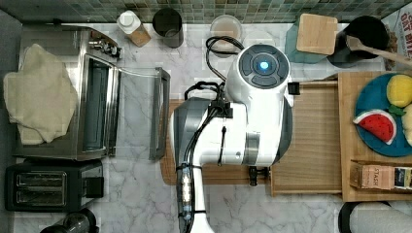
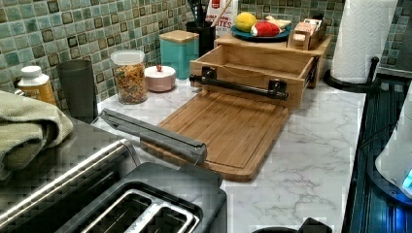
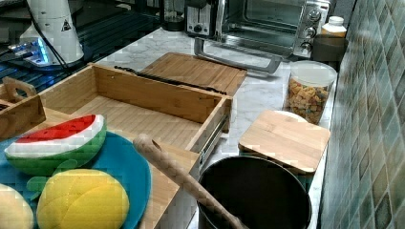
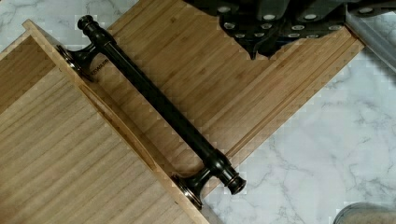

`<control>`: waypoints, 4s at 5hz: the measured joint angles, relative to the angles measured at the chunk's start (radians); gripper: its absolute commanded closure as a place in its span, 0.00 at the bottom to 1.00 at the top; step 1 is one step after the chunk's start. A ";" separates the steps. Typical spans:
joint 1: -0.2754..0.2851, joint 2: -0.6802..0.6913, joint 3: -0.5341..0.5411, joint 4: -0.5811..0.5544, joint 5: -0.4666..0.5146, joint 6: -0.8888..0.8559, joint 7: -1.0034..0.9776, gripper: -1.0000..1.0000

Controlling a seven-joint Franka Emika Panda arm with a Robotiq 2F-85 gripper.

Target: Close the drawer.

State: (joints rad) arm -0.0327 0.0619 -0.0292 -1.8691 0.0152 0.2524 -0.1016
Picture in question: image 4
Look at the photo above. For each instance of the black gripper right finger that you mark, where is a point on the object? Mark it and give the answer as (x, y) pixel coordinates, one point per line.
(293, 19)

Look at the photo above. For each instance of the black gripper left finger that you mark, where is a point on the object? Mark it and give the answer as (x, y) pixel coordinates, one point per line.
(254, 24)

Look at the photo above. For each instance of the dark bronze drawer handle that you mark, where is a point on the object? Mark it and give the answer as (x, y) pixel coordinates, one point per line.
(215, 162)

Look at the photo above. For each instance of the clear plastic container edge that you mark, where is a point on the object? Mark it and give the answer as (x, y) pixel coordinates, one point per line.
(374, 25)

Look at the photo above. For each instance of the bamboo cutting board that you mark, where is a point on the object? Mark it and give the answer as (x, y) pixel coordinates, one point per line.
(234, 102)

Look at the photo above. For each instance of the grey round object rim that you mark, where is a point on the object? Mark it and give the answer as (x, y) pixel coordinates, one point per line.
(365, 213)

